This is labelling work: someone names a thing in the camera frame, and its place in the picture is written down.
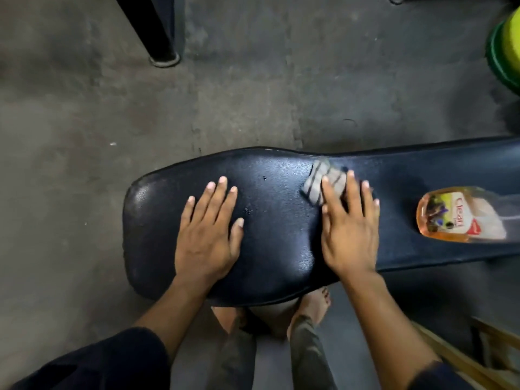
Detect person's left hand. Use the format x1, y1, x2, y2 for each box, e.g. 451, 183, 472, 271
175, 176, 245, 285

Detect person's foot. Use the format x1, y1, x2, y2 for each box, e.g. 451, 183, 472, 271
286, 287, 332, 340
211, 306, 249, 334

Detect person's right foot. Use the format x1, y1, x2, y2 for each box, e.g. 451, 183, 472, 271
286, 287, 332, 340

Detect person's leg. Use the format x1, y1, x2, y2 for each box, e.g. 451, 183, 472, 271
289, 314, 339, 390
216, 328, 258, 390

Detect grey striped cleaning cloth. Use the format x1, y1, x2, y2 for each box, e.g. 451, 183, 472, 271
301, 158, 348, 207

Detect person's right leg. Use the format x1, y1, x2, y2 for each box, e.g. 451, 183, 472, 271
289, 314, 339, 390

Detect person's dark right sleeve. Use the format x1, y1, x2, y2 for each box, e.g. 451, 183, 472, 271
406, 360, 477, 390

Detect person's left foot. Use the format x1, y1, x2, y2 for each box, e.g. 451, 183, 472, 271
211, 306, 249, 334

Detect person's dark sleeve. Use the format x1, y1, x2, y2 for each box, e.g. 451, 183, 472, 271
10, 327, 171, 390
406, 360, 477, 390

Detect person's right forearm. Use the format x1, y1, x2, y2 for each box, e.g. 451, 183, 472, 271
340, 272, 441, 390

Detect black motorcycle seat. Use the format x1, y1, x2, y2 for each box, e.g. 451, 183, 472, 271
122, 136, 520, 307

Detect wooden frame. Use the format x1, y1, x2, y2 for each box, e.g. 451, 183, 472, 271
410, 317, 520, 390

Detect person's dark left sleeve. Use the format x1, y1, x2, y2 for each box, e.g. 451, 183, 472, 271
10, 327, 171, 390

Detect clear bottle of orange liquid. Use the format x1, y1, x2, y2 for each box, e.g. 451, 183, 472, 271
415, 187, 520, 244

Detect black chair leg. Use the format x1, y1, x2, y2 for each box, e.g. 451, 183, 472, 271
113, 0, 182, 69

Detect person's left forearm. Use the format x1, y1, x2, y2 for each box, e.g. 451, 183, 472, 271
133, 274, 216, 362

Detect person's right hand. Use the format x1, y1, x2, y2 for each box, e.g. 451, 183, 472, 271
320, 170, 381, 281

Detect person's left leg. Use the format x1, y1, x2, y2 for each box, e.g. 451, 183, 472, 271
216, 328, 258, 390

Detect green and yellow plastic container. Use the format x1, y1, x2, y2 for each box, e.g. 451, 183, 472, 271
485, 6, 520, 96

